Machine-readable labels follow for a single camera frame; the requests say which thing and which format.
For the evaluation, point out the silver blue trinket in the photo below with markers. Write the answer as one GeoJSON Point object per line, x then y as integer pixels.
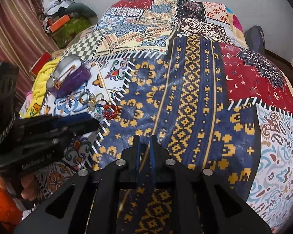
{"type": "Point", "coordinates": [95, 114]}

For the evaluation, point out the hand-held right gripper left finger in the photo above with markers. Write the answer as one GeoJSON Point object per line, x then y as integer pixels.
{"type": "Point", "coordinates": [137, 152]}

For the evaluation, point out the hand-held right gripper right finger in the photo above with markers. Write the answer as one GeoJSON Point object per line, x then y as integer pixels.
{"type": "Point", "coordinates": [151, 152]}

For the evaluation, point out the purple heart-shaped jewelry box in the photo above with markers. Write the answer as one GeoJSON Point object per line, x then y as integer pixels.
{"type": "Point", "coordinates": [73, 81]}

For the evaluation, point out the silver hoop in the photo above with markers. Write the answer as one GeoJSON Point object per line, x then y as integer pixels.
{"type": "Point", "coordinates": [84, 99]}

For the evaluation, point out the yellow cartoon print blanket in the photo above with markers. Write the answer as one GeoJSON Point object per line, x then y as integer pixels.
{"type": "Point", "coordinates": [42, 82]}

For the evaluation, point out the person's left hand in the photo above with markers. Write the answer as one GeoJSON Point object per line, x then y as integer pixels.
{"type": "Point", "coordinates": [28, 186]}

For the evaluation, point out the grey garment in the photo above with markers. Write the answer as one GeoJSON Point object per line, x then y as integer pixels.
{"type": "Point", "coordinates": [82, 8]}

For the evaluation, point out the red white box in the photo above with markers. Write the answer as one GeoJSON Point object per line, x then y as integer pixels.
{"type": "Point", "coordinates": [40, 62]}

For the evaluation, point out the grey bag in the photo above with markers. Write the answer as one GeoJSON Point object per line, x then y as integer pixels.
{"type": "Point", "coordinates": [255, 39]}

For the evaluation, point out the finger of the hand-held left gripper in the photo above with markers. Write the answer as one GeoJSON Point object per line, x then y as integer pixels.
{"type": "Point", "coordinates": [73, 119]}
{"type": "Point", "coordinates": [85, 126]}

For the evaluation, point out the striped pink curtain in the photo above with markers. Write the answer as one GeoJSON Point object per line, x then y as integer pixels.
{"type": "Point", "coordinates": [9, 29]}

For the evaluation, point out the colourful patchwork blanket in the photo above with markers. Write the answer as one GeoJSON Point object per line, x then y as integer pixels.
{"type": "Point", "coordinates": [185, 78]}

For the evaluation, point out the pile of clothes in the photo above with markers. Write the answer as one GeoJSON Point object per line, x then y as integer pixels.
{"type": "Point", "coordinates": [59, 3]}

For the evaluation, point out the orange box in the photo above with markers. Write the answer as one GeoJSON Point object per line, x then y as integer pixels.
{"type": "Point", "coordinates": [59, 22]}

